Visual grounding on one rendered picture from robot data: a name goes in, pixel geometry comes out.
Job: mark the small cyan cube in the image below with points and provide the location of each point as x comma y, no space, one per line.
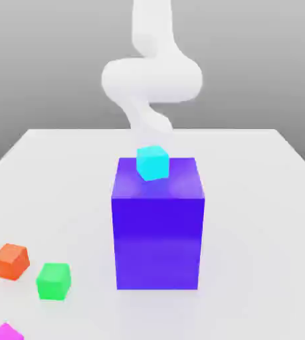
152,164

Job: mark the small orange cube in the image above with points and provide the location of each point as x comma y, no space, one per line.
10,263

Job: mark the small magenta cube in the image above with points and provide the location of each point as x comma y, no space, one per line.
4,333

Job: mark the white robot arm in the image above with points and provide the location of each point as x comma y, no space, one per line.
152,79

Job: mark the small green cube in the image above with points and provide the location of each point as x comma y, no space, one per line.
53,282

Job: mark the large purple box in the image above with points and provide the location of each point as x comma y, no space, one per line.
157,239

